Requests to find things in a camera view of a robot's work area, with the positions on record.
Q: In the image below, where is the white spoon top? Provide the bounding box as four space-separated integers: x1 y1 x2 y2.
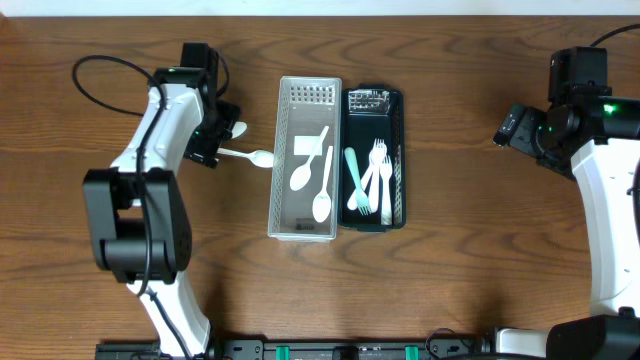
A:
231 121 248 139

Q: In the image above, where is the white fork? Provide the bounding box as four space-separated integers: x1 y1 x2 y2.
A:
380 156 393 225
369 138 387 213

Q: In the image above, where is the white spoon long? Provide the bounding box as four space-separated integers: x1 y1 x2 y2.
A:
312 146 333 223

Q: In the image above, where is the pale green plastic fork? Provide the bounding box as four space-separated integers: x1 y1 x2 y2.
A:
344 147 371 216

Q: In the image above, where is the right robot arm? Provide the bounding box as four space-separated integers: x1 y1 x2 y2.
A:
493 96 639 359

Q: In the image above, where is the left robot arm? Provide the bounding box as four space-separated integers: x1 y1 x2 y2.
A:
82 66 239 359

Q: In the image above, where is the clear plastic basket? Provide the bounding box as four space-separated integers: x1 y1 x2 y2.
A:
267 76 342 242

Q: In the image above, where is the black plastic basket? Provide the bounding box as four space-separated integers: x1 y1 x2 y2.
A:
338 84 407 232

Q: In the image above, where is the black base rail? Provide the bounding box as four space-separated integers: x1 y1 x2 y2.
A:
193 335 494 360

